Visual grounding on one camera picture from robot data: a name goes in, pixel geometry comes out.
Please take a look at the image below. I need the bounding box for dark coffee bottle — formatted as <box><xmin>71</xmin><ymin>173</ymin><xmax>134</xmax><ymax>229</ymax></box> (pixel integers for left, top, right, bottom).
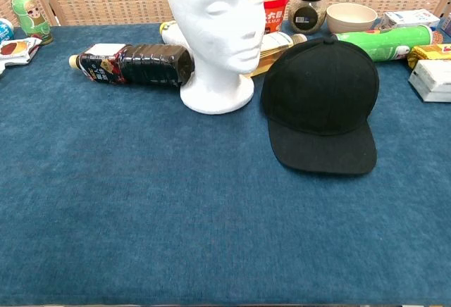
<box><xmin>68</xmin><ymin>43</ymin><xmax>196</xmax><ymax>89</ymax></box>

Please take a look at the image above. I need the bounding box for yellow biscuit pack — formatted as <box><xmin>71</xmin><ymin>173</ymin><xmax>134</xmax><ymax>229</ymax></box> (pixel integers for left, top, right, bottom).
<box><xmin>407</xmin><ymin>43</ymin><xmax>451</xmax><ymax>70</ymax></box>

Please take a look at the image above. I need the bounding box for red instant noodle cup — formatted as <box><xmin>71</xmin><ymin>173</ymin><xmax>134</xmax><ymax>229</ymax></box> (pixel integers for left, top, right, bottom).
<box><xmin>263</xmin><ymin>0</ymin><xmax>292</xmax><ymax>35</ymax></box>

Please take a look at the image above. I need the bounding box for glass jar black lid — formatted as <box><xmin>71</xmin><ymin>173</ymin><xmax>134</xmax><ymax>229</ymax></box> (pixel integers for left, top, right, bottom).
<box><xmin>288</xmin><ymin>0</ymin><xmax>327</xmax><ymax>36</ymax></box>

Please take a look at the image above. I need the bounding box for multi-colour tissue pack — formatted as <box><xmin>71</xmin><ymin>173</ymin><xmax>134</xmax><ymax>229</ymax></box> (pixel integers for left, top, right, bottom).
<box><xmin>407</xmin><ymin>59</ymin><xmax>451</xmax><ymax>103</ymax></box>

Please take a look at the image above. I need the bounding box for purple drink carton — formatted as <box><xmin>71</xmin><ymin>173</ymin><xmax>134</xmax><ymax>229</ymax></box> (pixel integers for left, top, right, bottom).
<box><xmin>438</xmin><ymin>14</ymin><xmax>451</xmax><ymax>37</ymax></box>

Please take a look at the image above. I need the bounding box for blue-label water bottle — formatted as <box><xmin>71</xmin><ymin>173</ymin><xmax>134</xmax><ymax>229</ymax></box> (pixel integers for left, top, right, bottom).
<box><xmin>0</xmin><ymin>18</ymin><xmax>16</xmax><ymax>44</ymax></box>

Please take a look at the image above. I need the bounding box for amber tea bottle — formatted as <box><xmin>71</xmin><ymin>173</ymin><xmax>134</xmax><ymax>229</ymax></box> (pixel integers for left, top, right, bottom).
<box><xmin>245</xmin><ymin>33</ymin><xmax>308</xmax><ymax>78</ymax></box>

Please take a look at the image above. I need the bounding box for white foam mannequin head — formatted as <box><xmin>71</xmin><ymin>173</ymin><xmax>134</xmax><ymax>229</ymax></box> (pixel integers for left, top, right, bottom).
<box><xmin>164</xmin><ymin>0</ymin><xmax>268</xmax><ymax>115</ymax></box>

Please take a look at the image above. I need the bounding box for small chestnut snack packet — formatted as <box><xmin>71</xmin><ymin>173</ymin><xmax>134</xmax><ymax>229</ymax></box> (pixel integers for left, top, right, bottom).
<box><xmin>0</xmin><ymin>37</ymin><xmax>43</xmax><ymax>67</ymax></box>

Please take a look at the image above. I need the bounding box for black baseball cap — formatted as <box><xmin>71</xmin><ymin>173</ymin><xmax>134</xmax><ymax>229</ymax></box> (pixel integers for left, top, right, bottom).
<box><xmin>259</xmin><ymin>37</ymin><xmax>381</xmax><ymax>176</ymax></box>

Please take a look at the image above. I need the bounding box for beige bowl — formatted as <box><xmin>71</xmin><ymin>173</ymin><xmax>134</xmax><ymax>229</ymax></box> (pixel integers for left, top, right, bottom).
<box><xmin>326</xmin><ymin>3</ymin><xmax>378</xmax><ymax>35</ymax></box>

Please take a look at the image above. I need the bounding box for blue carpet table cover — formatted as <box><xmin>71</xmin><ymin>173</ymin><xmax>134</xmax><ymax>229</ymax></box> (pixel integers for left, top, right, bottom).
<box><xmin>0</xmin><ymin>21</ymin><xmax>451</xmax><ymax>306</ymax></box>

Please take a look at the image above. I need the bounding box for green chips can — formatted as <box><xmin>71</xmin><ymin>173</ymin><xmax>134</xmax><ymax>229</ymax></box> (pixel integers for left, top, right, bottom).
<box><xmin>330</xmin><ymin>24</ymin><xmax>438</xmax><ymax>63</ymax></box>

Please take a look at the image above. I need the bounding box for white blue milk carton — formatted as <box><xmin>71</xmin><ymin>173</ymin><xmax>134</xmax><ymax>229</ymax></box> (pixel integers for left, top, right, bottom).
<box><xmin>382</xmin><ymin>8</ymin><xmax>440</xmax><ymax>30</ymax></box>

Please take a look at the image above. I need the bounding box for green matryoshka doll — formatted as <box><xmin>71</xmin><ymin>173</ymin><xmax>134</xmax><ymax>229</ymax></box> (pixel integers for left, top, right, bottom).
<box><xmin>11</xmin><ymin>0</ymin><xmax>54</xmax><ymax>46</ymax></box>

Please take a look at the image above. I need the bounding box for yellow-capped white-label bottle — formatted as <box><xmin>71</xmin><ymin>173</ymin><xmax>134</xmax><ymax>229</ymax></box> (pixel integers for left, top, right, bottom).
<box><xmin>159</xmin><ymin>20</ymin><xmax>187</xmax><ymax>46</ymax></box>

